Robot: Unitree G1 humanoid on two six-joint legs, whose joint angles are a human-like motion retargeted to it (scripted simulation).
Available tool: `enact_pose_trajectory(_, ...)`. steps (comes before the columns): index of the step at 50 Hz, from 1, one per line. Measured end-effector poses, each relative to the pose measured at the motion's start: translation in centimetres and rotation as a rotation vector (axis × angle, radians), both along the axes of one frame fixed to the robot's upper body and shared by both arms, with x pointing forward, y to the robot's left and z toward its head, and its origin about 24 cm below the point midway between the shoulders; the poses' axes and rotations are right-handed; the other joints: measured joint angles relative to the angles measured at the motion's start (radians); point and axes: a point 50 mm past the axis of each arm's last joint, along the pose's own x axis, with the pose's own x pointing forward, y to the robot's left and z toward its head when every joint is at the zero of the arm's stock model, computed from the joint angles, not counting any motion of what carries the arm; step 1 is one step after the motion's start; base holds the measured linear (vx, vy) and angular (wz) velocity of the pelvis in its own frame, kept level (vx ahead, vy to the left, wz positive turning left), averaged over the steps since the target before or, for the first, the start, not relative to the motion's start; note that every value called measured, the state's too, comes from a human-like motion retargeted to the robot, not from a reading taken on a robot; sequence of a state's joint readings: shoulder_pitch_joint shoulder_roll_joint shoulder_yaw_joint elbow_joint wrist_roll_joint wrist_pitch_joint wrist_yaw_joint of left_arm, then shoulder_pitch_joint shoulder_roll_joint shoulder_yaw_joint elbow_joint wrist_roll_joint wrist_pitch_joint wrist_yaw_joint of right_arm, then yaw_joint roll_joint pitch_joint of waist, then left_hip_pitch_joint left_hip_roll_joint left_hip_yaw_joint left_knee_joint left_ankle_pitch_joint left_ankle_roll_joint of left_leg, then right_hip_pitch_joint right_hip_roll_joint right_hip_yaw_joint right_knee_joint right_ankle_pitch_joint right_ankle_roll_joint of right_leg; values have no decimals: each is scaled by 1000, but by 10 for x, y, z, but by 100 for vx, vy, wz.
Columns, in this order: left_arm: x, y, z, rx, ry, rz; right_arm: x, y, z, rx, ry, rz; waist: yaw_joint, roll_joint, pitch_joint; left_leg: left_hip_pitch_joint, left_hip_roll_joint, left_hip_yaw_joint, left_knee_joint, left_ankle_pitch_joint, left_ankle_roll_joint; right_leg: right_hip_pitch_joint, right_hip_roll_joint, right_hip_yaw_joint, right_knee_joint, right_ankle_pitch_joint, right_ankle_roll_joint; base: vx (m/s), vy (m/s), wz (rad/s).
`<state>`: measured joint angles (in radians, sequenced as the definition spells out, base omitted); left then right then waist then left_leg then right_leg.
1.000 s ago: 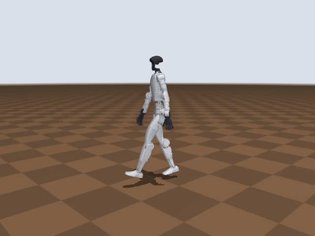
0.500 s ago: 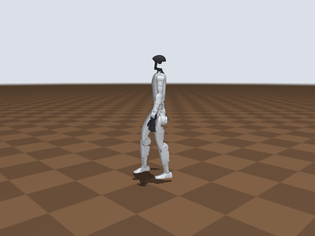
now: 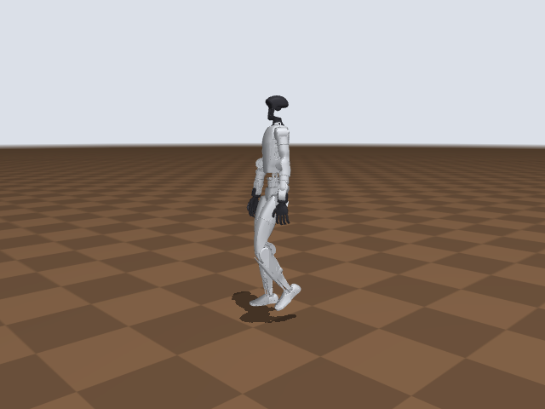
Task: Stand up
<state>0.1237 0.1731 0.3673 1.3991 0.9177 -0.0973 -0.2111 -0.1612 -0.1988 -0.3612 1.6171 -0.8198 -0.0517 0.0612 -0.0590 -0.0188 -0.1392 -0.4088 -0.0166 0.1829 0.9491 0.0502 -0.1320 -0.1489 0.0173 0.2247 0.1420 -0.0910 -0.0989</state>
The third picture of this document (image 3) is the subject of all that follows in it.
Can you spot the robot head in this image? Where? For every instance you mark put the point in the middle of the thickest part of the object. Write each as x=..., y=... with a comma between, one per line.
x=275, y=102

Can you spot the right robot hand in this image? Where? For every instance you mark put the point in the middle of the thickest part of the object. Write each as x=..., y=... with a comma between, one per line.
x=252, y=205

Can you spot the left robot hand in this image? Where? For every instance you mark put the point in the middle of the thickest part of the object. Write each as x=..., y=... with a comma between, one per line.
x=281, y=210

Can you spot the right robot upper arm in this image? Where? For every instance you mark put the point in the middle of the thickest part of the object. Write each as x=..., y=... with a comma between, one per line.
x=259, y=163

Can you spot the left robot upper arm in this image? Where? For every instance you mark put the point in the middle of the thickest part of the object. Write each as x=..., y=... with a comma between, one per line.
x=281, y=135

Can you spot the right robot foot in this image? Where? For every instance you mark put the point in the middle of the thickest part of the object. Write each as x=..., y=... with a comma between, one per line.
x=264, y=300

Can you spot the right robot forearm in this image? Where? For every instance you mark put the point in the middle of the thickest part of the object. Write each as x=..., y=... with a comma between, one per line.
x=259, y=179

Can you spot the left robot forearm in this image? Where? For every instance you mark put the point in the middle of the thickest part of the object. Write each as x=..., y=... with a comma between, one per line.
x=284, y=176

